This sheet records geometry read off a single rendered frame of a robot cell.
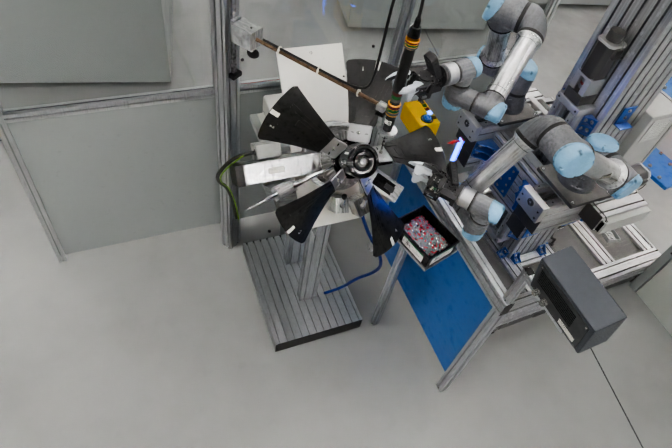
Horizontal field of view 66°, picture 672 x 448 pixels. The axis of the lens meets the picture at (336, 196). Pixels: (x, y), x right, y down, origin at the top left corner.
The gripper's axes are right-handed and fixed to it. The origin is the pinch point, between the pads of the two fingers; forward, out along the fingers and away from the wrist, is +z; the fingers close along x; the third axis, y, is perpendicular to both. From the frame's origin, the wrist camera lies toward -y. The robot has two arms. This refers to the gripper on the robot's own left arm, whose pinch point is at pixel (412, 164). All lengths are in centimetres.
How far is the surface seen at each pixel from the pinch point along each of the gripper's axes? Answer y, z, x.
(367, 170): 14.3, 10.9, -3.0
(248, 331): 51, 42, 113
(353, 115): 1.9, 25.1, -11.0
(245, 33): 3, 71, -24
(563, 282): 20, -60, -7
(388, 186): 2.2, 5.9, 15.5
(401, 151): -2.2, 5.9, -1.0
